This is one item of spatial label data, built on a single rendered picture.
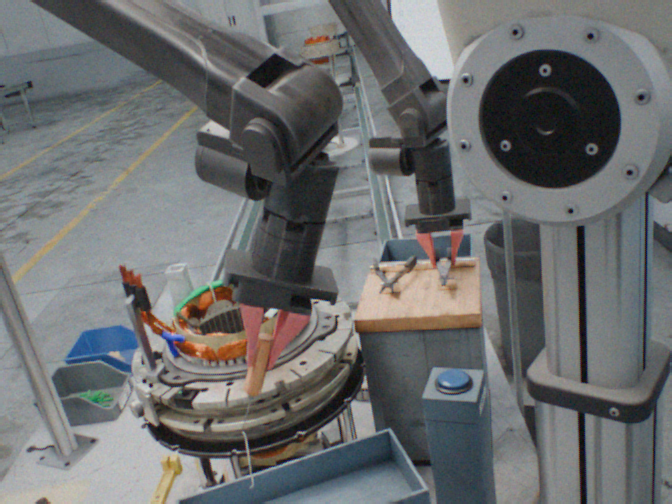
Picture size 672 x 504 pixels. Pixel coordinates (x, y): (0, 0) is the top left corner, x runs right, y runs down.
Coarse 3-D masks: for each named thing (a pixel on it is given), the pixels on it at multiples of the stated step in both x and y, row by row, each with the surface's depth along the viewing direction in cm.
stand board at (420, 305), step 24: (384, 264) 117; (408, 288) 107; (432, 288) 105; (480, 288) 104; (360, 312) 102; (384, 312) 101; (408, 312) 100; (432, 312) 98; (456, 312) 97; (480, 312) 96
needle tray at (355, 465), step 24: (384, 432) 75; (312, 456) 73; (336, 456) 74; (360, 456) 75; (384, 456) 76; (240, 480) 72; (264, 480) 72; (288, 480) 73; (312, 480) 74; (336, 480) 75; (360, 480) 74; (384, 480) 74; (408, 480) 72
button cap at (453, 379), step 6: (444, 372) 87; (450, 372) 87; (456, 372) 87; (462, 372) 87; (438, 378) 86; (444, 378) 86; (450, 378) 86; (456, 378) 86; (462, 378) 85; (438, 384) 86; (444, 384) 85; (450, 384) 85; (456, 384) 85; (462, 384) 85
